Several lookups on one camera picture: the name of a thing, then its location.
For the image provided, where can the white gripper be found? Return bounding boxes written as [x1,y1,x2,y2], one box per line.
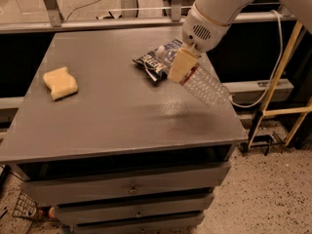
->
[169,5,229,83]

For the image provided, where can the clear plastic water bottle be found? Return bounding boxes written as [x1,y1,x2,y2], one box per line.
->
[155,46,231,110]

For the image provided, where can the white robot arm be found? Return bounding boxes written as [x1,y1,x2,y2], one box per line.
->
[169,0,312,83]

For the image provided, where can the blue chip bag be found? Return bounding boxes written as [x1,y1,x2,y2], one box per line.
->
[135,39,182,83]

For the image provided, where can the grey metal railing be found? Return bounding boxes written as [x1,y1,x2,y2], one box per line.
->
[0,0,297,35]

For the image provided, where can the grey drawer cabinet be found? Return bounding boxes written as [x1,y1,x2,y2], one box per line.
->
[1,26,247,234]

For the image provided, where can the yellow sponge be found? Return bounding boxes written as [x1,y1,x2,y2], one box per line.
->
[43,66,78,100]

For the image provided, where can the yellow metal stand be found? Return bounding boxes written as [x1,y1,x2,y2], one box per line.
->
[240,20,312,156]

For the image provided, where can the white cable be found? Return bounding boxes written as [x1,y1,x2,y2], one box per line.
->
[227,10,285,109]

